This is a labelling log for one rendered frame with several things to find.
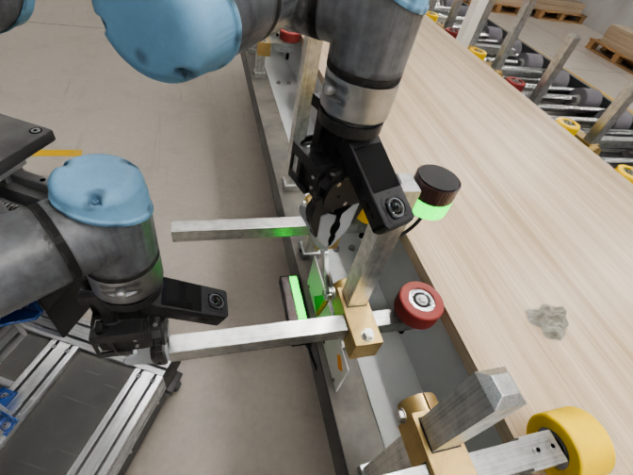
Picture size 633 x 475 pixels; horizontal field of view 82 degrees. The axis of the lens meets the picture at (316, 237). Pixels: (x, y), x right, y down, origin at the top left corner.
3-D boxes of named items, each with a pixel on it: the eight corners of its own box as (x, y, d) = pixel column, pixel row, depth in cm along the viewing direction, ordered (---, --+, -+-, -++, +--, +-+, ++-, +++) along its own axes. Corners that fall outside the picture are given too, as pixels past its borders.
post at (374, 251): (324, 360, 79) (398, 187, 44) (320, 345, 81) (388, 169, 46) (339, 357, 80) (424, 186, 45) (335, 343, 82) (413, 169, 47)
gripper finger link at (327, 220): (305, 225, 56) (316, 179, 49) (326, 253, 53) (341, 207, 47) (287, 232, 55) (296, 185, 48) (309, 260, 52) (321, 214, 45)
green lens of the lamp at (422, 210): (413, 221, 48) (420, 208, 46) (397, 191, 52) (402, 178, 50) (453, 219, 50) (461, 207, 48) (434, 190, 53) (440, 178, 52)
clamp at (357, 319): (348, 360, 62) (355, 346, 59) (328, 293, 71) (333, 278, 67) (378, 355, 64) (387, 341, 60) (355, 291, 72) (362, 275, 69)
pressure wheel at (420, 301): (389, 353, 67) (412, 320, 59) (375, 315, 72) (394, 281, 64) (427, 347, 69) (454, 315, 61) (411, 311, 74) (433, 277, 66)
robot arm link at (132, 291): (161, 228, 43) (157, 286, 37) (166, 253, 46) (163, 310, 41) (88, 231, 40) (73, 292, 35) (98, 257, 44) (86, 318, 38)
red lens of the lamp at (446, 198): (421, 206, 46) (428, 193, 45) (403, 177, 50) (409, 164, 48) (462, 205, 48) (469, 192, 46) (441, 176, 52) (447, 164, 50)
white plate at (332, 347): (333, 392, 70) (346, 370, 63) (305, 282, 87) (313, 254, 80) (336, 392, 70) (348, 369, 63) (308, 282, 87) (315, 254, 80)
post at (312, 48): (284, 191, 108) (308, 24, 76) (281, 181, 111) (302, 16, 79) (299, 191, 109) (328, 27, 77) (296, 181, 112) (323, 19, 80)
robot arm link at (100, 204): (14, 167, 30) (117, 137, 35) (57, 253, 38) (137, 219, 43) (59, 221, 27) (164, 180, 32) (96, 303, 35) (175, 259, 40)
